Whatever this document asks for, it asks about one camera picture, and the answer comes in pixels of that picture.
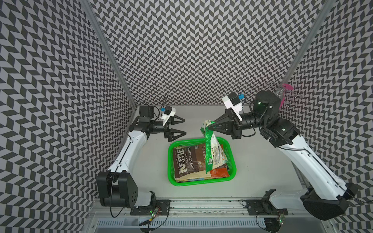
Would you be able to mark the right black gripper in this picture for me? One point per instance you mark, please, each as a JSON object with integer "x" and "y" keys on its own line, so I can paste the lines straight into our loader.
{"x": 228, "y": 125}

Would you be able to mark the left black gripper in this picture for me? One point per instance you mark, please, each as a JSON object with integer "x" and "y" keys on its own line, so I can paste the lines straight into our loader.
{"x": 168, "y": 132}

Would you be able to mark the green white Chuba bag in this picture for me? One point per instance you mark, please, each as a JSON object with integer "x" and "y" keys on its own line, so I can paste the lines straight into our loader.
{"x": 215, "y": 156}

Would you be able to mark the brown kettle chips bag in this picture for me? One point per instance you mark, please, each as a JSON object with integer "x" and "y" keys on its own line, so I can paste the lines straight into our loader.
{"x": 189, "y": 161}

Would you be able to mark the orange white chips bag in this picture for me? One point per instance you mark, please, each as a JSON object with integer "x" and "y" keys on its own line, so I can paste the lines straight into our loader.
{"x": 223, "y": 171}

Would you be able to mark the yellow blue chips bag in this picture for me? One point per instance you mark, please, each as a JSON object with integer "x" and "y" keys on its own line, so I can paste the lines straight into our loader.
{"x": 197, "y": 179}

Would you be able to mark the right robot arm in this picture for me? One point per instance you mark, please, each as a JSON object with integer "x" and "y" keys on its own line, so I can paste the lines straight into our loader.
{"x": 327, "y": 196}

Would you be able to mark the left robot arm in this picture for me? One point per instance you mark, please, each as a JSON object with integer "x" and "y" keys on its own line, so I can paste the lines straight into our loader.
{"x": 116, "y": 186}

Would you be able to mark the green plastic basket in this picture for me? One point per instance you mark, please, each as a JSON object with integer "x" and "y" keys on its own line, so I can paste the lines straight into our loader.
{"x": 186, "y": 161}

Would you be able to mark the silver pink mug tree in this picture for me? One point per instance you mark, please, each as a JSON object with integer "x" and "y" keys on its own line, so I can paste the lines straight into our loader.
{"x": 281, "y": 92}

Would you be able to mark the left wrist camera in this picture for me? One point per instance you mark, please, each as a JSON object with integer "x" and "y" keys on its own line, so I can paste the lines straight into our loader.
{"x": 166, "y": 113}

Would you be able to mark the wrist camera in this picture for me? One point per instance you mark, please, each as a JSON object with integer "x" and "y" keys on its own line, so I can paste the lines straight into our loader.
{"x": 166, "y": 113}
{"x": 234, "y": 101}

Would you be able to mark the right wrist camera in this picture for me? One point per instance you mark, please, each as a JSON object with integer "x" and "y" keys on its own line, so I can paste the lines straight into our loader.
{"x": 234, "y": 101}

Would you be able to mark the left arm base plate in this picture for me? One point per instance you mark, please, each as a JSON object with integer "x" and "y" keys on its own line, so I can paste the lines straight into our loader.
{"x": 148, "y": 210}

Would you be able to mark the aluminium front rail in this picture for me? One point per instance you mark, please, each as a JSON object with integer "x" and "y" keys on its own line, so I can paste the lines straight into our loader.
{"x": 190, "y": 207}

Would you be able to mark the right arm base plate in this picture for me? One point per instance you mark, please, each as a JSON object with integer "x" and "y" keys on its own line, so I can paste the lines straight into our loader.
{"x": 259, "y": 207}

